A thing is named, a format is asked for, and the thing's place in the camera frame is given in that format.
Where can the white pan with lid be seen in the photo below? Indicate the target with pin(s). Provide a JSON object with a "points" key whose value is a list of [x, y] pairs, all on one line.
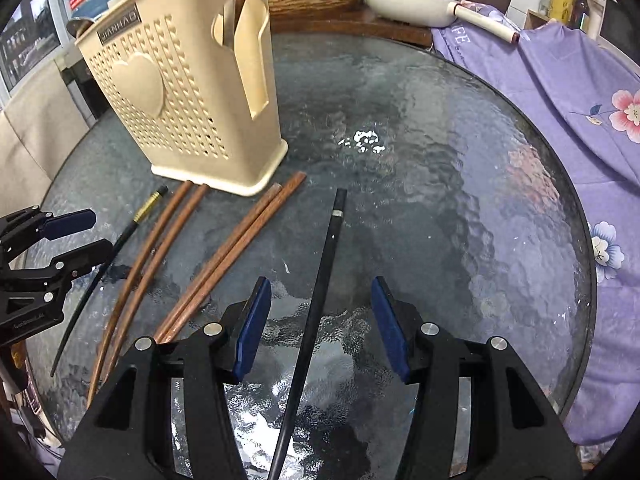
{"points": [[400, 5]]}

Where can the sliding window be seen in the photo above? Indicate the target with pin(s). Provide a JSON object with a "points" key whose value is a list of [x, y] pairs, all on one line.
{"points": [[25, 40]]}

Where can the brown wooden chopstick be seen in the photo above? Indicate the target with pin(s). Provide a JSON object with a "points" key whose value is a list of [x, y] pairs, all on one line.
{"points": [[167, 246], [227, 250]]}

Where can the black chopstick with silver band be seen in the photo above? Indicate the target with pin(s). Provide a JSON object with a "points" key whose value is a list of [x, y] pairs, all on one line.
{"points": [[317, 305]]}

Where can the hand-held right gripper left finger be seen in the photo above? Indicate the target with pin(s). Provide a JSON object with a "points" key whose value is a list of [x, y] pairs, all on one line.
{"points": [[252, 330]]}

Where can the black chopstick with gold band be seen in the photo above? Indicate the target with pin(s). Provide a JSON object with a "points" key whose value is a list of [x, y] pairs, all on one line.
{"points": [[150, 205]]}

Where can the pair wooden chopsticks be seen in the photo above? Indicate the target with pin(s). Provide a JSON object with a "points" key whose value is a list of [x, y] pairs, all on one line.
{"points": [[151, 245], [249, 240]]}

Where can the grey water dispenser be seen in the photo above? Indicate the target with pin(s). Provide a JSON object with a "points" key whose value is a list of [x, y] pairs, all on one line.
{"points": [[82, 92]]}

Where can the beige plastic utensil holder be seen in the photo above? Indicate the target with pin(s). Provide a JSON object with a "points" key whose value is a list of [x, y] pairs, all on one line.
{"points": [[150, 125]]}

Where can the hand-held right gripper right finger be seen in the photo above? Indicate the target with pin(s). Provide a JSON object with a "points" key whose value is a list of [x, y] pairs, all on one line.
{"points": [[390, 330]]}

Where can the purple floral cloth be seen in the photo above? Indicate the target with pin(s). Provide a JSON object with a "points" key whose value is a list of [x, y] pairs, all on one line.
{"points": [[575, 110]]}

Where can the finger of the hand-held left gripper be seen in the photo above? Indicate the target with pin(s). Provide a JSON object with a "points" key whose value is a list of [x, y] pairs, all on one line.
{"points": [[70, 225], [85, 260]]}

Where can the beige cloth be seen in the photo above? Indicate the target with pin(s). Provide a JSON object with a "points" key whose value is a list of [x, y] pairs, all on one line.
{"points": [[30, 135]]}

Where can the wooden counter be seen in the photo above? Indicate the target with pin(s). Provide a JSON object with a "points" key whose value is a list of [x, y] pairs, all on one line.
{"points": [[350, 27]]}

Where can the brown glass bottle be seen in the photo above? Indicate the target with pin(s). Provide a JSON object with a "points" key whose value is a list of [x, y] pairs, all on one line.
{"points": [[583, 7]]}

